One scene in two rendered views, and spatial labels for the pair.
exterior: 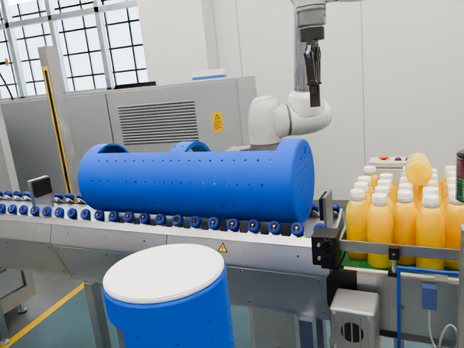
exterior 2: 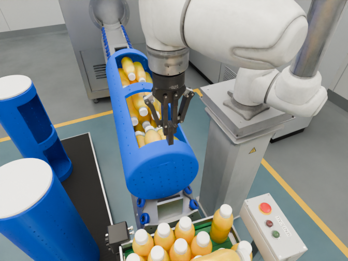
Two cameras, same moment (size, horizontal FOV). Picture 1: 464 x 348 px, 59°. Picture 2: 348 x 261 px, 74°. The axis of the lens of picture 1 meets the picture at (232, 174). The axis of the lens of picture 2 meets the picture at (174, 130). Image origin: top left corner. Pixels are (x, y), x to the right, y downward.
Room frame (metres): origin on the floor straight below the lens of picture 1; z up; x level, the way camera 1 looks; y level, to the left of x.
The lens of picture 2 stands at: (0.98, -0.64, 1.82)
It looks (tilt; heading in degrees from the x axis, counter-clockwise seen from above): 43 degrees down; 47
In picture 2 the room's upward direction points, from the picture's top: straight up
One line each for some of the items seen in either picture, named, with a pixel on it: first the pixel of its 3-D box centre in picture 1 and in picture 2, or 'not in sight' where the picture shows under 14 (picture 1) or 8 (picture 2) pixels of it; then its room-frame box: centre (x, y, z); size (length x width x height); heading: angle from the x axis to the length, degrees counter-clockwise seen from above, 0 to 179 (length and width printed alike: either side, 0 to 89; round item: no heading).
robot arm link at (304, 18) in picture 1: (311, 18); (168, 56); (1.30, -0.28, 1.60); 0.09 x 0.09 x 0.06
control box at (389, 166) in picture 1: (398, 172); (269, 229); (1.45, -0.61, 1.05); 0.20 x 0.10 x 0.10; 64
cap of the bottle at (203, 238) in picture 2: (386, 177); (203, 238); (1.25, -0.49, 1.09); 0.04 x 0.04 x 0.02
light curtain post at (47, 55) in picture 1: (75, 202); not in sight; (2.23, 0.90, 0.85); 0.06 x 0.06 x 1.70; 64
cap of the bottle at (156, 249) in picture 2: (382, 190); (157, 253); (1.12, -0.42, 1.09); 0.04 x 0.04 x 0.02
